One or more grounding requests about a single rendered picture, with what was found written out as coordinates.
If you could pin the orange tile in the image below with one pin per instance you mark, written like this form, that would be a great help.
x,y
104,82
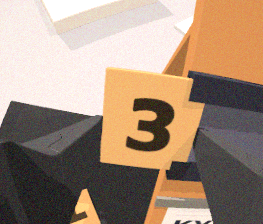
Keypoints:
x,y
148,119
85,213

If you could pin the white rectangular box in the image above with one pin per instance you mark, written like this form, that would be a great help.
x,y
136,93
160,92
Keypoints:
x,y
68,14

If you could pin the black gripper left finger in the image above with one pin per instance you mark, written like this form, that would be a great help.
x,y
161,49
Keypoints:
x,y
43,179

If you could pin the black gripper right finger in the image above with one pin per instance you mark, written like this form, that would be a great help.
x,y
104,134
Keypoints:
x,y
232,179

